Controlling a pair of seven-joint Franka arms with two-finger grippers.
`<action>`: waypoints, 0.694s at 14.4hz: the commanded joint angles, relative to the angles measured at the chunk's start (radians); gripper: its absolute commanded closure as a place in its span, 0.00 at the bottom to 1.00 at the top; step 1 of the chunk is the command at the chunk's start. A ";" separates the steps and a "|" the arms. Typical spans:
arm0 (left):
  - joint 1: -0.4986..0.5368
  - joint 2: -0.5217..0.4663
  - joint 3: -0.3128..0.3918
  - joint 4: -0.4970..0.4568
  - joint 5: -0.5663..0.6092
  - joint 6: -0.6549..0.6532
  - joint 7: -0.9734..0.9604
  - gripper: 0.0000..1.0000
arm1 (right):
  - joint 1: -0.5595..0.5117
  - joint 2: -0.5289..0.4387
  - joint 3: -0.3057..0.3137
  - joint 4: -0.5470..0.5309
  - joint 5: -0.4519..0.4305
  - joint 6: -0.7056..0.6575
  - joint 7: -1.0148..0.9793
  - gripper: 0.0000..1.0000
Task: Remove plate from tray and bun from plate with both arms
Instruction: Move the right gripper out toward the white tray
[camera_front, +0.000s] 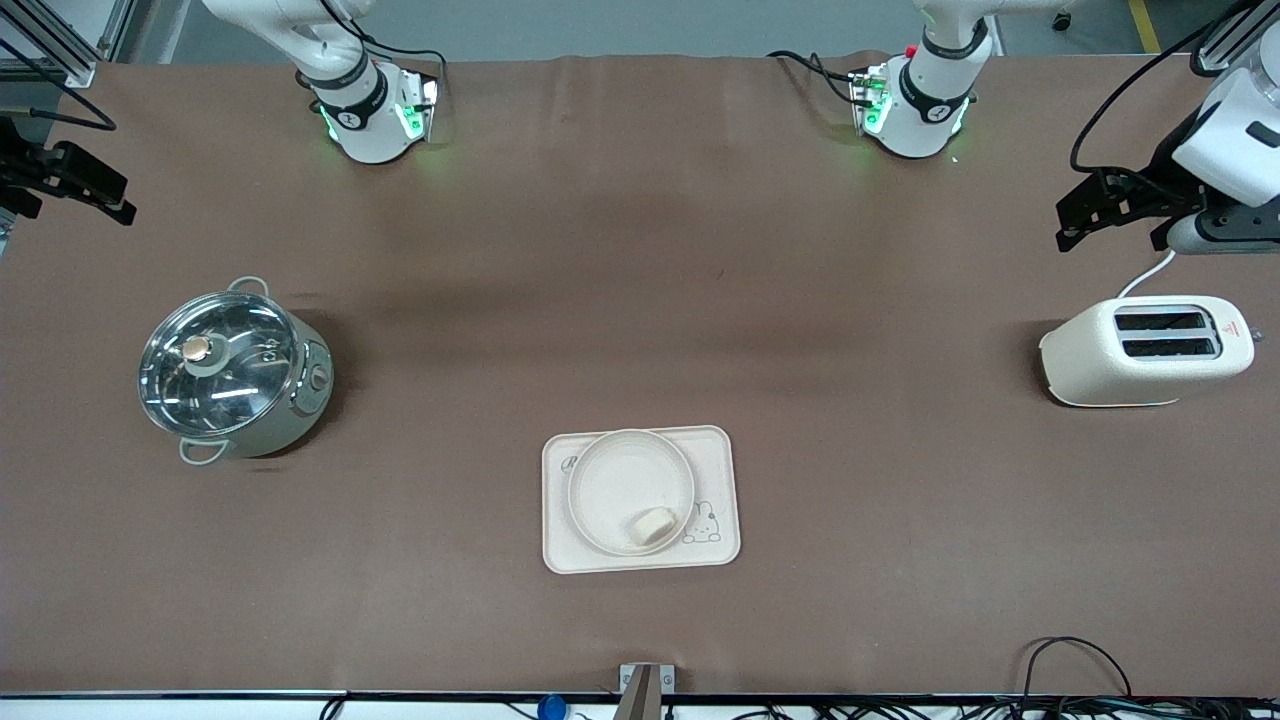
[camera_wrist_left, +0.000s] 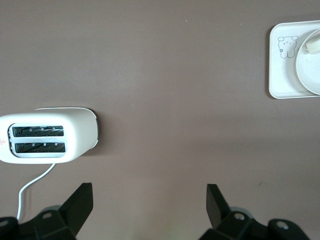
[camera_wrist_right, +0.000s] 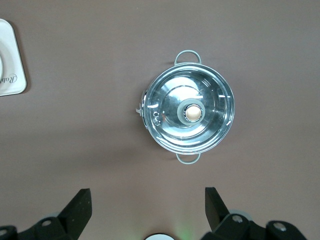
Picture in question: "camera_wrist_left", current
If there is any white two-slot toaster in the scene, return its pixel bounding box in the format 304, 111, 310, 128
0, 107, 100, 165

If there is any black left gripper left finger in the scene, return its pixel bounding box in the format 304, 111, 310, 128
17, 182, 94, 240

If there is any white toaster power cable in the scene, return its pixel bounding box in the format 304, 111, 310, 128
17, 162, 57, 222

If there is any round cream plate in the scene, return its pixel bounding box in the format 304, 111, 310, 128
295, 27, 320, 96

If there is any cream rabbit print tray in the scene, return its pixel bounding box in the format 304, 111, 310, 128
268, 20, 320, 100

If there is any small pale bun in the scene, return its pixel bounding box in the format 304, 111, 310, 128
305, 33, 320, 55

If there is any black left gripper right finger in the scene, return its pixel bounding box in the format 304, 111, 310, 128
199, 184, 270, 240

